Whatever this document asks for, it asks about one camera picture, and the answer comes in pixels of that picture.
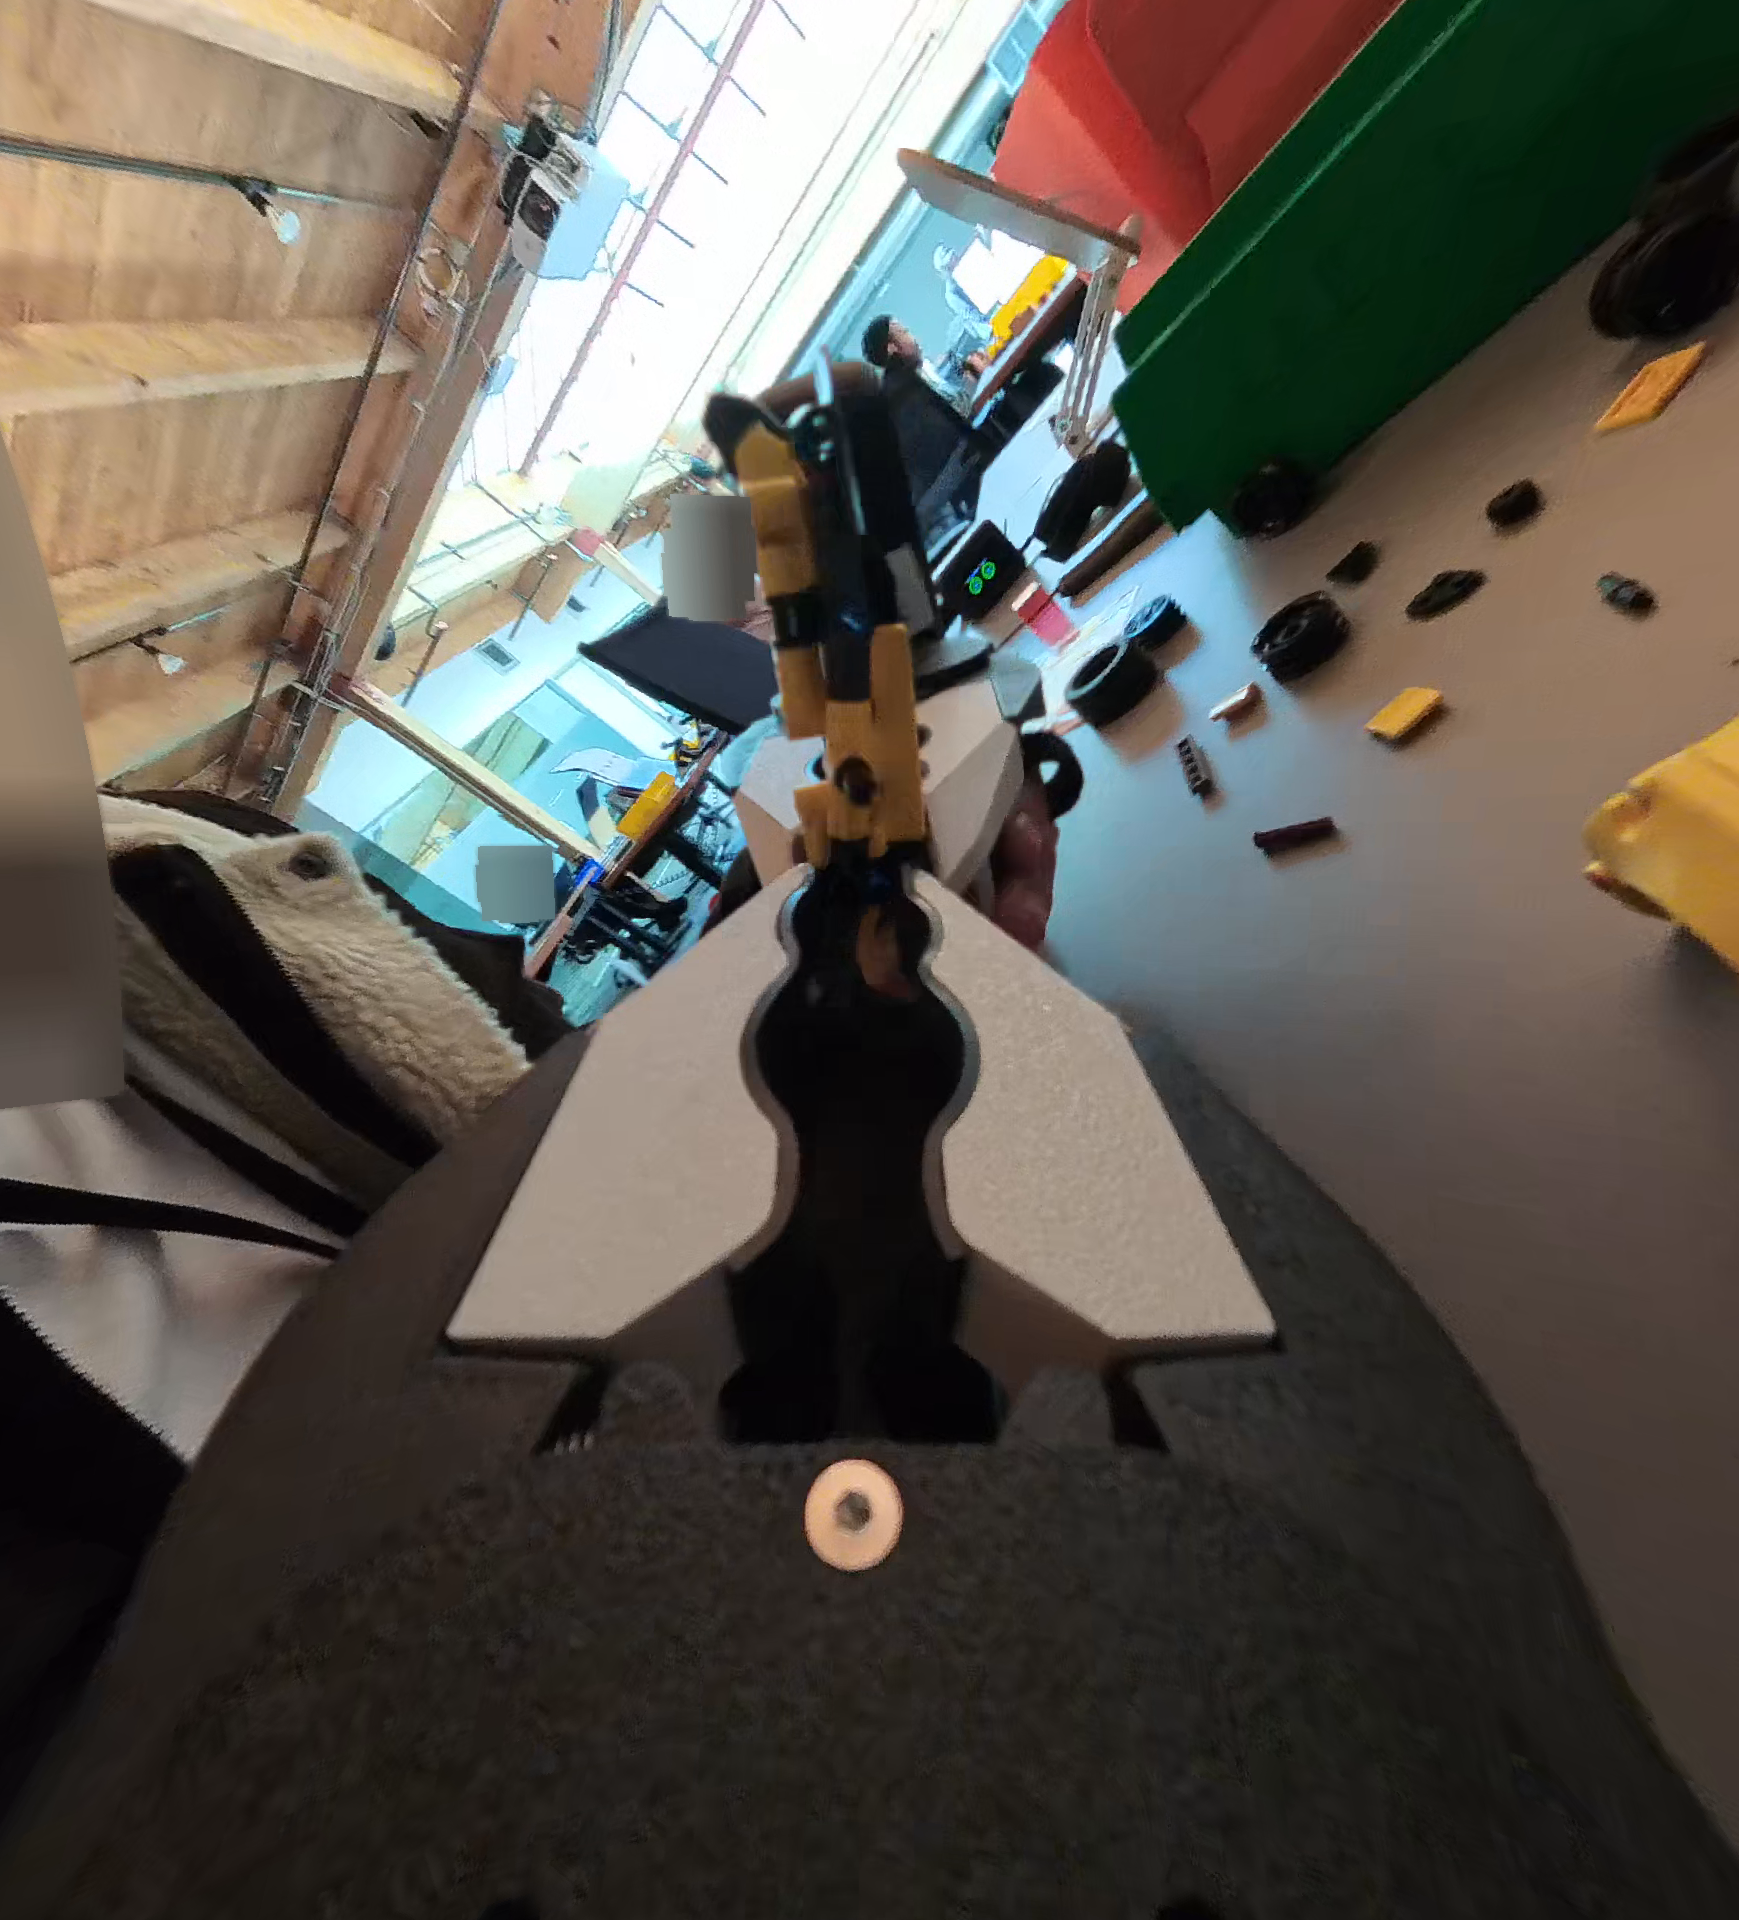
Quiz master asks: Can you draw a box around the grey desk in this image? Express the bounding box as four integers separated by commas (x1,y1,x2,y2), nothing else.
944,194,1739,1920

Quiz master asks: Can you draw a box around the black office chair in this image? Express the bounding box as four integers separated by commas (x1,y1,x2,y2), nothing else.
573,599,784,739

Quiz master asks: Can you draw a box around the yellow black brick side assembly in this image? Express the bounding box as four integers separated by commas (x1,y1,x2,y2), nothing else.
702,387,950,1021

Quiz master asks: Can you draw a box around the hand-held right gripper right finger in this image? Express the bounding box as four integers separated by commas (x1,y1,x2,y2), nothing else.
912,868,1278,1441

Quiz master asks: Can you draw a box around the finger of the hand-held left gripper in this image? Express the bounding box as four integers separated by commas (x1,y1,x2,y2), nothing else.
918,689,1032,920
731,732,818,890

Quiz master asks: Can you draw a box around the small black display device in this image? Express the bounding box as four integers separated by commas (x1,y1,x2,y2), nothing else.
952,524,1032,619

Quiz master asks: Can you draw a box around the small yellow brick piece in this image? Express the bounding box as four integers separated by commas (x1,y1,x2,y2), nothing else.
1592,340,1712,441

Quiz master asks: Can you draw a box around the person's left hand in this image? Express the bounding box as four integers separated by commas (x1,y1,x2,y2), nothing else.
978,802,1063,957

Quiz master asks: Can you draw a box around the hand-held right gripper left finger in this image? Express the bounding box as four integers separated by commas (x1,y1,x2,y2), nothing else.
444,868,814,1441

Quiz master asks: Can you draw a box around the wooden document stand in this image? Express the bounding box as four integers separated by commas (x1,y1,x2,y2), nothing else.
896,147,1148,455

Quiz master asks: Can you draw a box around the black toy wheel rim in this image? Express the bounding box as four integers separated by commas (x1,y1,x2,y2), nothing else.
1249,589,1354,688

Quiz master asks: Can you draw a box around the green plastic bin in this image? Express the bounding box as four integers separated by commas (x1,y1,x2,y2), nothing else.
1115,0,1739,528

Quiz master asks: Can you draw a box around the black toy tyre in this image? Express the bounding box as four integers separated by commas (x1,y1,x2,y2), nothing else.
1227,457,1324,544
1063,640,1164,732
1586,194,1739,343
1641,126,1739,212

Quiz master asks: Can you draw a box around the red plastic carry case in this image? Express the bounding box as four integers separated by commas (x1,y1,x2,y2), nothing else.
992,0,1411,308

